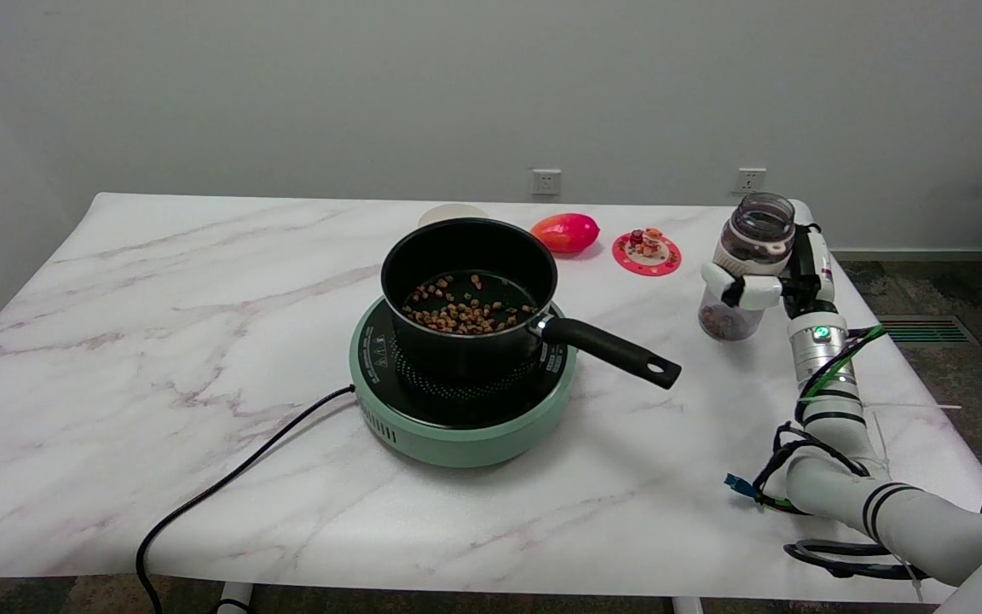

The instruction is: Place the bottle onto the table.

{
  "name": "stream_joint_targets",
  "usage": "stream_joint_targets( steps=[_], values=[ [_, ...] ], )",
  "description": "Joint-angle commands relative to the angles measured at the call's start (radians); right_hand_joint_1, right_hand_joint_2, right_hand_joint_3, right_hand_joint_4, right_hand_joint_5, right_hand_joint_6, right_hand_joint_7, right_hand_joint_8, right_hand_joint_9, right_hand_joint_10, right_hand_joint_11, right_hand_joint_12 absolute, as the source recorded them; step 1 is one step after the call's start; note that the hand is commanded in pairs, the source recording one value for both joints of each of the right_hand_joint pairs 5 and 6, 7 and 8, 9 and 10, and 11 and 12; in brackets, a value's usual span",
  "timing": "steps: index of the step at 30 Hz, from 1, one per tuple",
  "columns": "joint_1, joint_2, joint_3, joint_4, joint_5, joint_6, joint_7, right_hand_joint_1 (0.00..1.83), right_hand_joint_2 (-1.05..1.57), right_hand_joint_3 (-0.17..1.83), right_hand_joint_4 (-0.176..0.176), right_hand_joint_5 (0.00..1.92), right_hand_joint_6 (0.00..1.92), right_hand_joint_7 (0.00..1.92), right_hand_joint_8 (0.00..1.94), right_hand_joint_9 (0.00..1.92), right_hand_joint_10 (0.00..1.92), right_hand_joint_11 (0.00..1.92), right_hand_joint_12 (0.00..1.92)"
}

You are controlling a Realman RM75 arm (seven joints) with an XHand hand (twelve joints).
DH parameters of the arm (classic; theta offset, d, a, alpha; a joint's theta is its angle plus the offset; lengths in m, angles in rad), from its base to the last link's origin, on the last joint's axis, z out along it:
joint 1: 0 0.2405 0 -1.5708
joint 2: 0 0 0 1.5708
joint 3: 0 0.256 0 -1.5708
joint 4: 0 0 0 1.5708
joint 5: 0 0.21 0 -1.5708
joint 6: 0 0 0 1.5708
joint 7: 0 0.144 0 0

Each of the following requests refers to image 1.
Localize black power cable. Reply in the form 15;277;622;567
135;385;357;614

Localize red orange mango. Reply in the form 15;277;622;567
530;213;601;255

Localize black saucepan with handle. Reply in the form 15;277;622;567
381;217;682;391

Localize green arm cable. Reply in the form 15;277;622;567
798;325;888;402

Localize pink plate with toy food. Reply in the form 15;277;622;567
612;228;682;277

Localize clear plastic bottle with nuts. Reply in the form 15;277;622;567
698;193;796;342

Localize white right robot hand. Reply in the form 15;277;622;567
701;223;841;321

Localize green induction cooker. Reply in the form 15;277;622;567
349;294;578;468

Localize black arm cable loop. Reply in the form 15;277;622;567
783;539;928;582
751;421;872;514

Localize brown nuts in saucepan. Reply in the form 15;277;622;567
402;273;534;335

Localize floor vent grille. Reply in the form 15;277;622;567
875;316;982;346

